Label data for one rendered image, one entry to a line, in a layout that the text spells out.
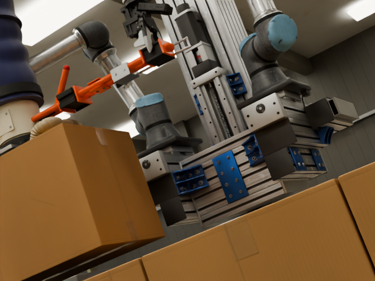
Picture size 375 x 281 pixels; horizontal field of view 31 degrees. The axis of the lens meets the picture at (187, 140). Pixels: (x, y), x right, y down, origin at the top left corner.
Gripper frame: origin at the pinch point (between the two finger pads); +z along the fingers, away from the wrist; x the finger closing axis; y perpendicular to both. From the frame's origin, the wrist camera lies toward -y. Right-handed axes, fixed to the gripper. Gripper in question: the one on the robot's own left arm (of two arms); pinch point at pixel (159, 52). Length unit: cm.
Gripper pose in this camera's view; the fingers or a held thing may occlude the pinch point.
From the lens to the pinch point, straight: 220.4
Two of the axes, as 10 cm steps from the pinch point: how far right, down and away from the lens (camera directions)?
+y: -8.4, 4.0, 3.8
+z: 3.3, 9.1, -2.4
